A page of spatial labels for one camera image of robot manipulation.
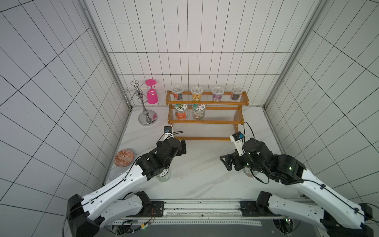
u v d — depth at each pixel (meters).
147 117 1.11
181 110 0.87
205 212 0.73
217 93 0.79
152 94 1.02
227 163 0.57
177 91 0.81
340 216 0.39
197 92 0.80
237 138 0.56
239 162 0.56
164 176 0.77
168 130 0.63
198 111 0.87
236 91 0.81
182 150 0.67
